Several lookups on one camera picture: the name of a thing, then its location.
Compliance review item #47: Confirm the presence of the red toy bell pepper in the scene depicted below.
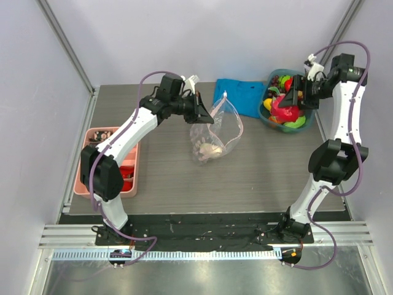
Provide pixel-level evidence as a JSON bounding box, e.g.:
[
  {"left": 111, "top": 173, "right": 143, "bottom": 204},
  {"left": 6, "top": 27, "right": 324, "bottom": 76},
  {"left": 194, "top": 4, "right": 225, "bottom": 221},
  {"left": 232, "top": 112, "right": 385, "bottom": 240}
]
[{"left": 284, "top": 77, "right": 294, "bottom": 93}]

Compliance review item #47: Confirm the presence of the pink toy dragon fruit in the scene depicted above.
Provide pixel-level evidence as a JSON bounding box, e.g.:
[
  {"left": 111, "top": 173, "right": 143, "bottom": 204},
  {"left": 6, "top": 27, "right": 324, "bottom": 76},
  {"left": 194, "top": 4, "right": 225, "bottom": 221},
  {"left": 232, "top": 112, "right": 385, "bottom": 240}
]
[{"left": 270, "top": 95, "right": 300, "bottom": 124}]

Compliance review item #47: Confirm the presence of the purple toy grape bunch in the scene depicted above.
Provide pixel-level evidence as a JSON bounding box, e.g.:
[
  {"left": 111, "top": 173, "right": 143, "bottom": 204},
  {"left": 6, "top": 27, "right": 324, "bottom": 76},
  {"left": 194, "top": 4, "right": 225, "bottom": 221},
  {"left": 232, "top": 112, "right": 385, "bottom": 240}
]
[{"left": 270, "top": 75, "right": 280, "bottom": 88}]

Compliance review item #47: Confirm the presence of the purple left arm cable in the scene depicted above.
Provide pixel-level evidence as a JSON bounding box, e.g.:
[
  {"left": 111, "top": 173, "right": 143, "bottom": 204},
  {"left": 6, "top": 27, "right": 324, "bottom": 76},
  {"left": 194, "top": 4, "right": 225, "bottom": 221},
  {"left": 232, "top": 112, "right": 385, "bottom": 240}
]
[{"left": 87, "top": 69, "right": 185, "bottom": 240}]

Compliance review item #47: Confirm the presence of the aluminium frame rail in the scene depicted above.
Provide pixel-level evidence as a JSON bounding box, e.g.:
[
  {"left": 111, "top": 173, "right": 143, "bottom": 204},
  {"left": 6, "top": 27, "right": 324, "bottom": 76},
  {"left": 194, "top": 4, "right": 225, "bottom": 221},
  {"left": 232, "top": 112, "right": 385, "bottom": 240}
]
[{"left": 39, "top": 221, "right": 373, "bottom": 249}]

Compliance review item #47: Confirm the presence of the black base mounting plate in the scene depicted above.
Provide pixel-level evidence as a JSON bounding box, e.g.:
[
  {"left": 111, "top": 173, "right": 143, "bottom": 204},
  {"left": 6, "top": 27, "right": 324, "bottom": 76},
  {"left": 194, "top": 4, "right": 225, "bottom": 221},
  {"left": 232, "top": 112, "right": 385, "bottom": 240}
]
[{"left": 91, "top": 213, "right": 314, "bottom": 252}]

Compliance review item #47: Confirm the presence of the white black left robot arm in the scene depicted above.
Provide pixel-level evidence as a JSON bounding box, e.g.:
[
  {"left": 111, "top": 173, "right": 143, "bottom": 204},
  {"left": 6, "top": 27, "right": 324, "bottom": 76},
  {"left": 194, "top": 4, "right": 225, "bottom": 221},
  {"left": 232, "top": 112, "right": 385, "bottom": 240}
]
[{"left": 80, "top": 71, "right": 203, "bottom": 245}]

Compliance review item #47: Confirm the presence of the yellow toy mango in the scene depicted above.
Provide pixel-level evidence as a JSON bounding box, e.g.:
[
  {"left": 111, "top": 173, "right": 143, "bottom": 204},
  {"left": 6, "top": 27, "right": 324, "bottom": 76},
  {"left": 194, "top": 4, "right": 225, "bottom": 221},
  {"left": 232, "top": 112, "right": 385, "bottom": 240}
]
[{"left": 263, "top": 98, "right": 273, "bottom": 112}]

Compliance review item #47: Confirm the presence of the blue folded cloth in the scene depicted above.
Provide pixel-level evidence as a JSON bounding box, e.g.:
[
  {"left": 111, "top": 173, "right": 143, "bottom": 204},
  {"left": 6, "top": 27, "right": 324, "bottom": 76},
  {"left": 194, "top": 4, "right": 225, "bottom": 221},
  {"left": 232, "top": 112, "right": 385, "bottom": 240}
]
[{"left": 213, "top": 79, "right": 267, "bottom": 119}]

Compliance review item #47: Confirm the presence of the beige toy potato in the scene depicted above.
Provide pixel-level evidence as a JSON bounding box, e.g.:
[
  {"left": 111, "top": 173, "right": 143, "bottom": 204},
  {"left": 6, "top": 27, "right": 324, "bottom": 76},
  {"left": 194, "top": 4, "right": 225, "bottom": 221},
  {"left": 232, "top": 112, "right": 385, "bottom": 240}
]
[{"left": 199, "top": 143, "right": 223, "bottom": 159}]

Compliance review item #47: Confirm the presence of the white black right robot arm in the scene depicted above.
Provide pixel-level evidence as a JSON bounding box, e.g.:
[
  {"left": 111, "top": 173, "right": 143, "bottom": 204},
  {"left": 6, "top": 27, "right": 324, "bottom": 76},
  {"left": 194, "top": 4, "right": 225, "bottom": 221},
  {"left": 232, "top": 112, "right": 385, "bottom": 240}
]
[{"left": 271, "top": 53, "right": 369, "bottom": 243}]

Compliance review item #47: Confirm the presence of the pink plastic divided organizer tray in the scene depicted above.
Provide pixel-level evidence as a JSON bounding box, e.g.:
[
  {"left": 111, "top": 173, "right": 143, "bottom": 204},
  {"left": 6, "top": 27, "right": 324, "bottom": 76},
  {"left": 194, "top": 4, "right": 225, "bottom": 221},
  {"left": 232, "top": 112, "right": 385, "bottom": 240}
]
[{"left": 73, "top": 127, "right": 141, "bottom": 199}]

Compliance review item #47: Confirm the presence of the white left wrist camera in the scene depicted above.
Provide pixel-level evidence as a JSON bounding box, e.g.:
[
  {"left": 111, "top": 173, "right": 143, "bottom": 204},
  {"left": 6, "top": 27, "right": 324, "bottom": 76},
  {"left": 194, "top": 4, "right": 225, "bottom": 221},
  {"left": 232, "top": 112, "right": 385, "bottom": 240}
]
[{"left": 181, "top": 75, "right": 200, "bottom": 94}]

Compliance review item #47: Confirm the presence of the green toy vegetable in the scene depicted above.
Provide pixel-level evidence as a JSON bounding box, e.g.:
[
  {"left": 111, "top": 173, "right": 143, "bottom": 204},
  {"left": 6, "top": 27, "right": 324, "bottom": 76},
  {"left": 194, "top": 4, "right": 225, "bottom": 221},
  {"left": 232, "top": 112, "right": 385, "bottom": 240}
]
[{"left": 278, "top": 75, "right": 291, "bottom": 87}]

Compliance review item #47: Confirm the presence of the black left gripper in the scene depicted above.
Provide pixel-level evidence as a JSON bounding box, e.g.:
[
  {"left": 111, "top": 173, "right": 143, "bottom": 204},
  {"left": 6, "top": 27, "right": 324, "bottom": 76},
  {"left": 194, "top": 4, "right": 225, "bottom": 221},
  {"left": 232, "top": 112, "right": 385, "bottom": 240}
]
[{"left": 170, "top": 91, "right": 214, "bottom": 124}]

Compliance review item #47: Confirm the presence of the rose patterned dark cloth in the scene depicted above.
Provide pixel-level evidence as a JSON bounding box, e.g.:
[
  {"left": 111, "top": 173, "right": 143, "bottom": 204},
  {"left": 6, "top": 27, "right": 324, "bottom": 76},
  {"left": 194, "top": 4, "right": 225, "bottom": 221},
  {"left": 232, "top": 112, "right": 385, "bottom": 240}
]
[{"left": 89, "top": 130, "right": 112, "bottom": 143}]

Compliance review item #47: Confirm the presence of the green toy cucumber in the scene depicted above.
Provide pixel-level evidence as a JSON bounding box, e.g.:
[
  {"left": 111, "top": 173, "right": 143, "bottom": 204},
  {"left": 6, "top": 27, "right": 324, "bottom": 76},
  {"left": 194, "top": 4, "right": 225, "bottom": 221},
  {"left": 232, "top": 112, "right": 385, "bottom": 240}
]
[{"left": 283, "top": 116, "right": 306, "bottom": 129}]

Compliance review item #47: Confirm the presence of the white slotted cable duct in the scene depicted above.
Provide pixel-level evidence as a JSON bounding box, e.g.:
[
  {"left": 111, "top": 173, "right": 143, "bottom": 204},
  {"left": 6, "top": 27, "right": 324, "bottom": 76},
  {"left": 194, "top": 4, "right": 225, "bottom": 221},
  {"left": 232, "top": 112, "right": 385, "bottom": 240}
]
[{"left": 52, "top": 248, "right": 282, "bottom": 261}]

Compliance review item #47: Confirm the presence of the teal plastic fruit basket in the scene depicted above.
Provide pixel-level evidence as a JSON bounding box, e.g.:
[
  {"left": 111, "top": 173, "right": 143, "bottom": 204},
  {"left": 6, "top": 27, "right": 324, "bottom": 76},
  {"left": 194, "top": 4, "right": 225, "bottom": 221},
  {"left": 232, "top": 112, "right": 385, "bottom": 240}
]
[{"left": 258, "top": 69, "right": 315, "bottom": 134}]

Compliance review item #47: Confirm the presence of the lower red folded cloth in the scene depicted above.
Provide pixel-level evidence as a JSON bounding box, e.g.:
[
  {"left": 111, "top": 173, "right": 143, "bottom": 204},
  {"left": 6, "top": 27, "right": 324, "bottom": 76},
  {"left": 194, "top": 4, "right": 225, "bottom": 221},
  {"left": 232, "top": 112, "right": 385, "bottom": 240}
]
[{"left": 122, "top": 179, "right": 133, "bottom": 192}]

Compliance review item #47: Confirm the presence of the clear pink-dotted zip bag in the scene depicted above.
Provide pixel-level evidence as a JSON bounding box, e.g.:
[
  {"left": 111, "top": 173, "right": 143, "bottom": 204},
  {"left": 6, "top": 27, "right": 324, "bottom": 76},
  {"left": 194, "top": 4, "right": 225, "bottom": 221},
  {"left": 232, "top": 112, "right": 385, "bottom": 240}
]
[{"left": 190, "top": 92, "right": 244, "bottom": 165}]

